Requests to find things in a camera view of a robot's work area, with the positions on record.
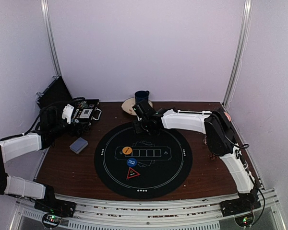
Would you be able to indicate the dark blue mug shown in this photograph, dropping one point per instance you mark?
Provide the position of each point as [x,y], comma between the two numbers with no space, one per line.
[141,96]

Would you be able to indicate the blue white chip stack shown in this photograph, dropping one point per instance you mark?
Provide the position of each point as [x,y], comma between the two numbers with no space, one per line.
[204,140]

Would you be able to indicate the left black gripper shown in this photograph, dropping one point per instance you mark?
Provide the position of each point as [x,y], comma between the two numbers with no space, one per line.
[72,128]

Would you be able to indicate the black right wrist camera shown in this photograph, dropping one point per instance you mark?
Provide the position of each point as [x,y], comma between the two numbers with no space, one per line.
[144,110]

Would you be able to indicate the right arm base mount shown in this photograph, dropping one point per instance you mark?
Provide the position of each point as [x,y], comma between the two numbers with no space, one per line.
[243,211]

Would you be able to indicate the round black poker mat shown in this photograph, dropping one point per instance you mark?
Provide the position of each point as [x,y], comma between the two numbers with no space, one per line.
[164,162]

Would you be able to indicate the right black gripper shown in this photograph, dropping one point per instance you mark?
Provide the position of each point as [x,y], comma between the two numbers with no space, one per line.
[138,128]

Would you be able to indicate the blue playing card deck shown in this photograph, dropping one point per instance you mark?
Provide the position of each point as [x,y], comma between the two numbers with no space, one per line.
[78,145]

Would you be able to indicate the red patterned small bowl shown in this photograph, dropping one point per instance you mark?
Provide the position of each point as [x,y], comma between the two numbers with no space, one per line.
[227,116]

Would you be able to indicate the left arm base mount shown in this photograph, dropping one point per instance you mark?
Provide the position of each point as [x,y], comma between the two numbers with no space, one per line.
[55,214]

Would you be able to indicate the beige ceramic saucer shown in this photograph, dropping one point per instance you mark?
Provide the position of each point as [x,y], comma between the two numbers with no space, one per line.
[127,106]

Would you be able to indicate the red triangle all-in marker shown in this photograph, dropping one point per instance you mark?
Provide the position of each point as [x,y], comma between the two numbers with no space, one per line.
[132,173]

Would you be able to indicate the blue small blind button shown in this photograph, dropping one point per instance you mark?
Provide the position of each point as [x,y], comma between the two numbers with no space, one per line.
[131,162]

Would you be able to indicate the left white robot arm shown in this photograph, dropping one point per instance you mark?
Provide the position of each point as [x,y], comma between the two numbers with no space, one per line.
[24,143]

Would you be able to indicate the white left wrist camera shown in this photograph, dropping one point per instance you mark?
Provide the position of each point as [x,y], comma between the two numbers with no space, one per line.
[67,113]

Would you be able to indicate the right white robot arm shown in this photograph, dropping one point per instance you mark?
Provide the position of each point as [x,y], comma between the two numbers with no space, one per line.
[219,137]

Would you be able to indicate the orange big blind button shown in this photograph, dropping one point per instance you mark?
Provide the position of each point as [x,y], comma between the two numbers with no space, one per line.
[127,150]

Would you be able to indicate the black poker set case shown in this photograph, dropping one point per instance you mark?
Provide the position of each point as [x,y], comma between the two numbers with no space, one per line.
[53,100]

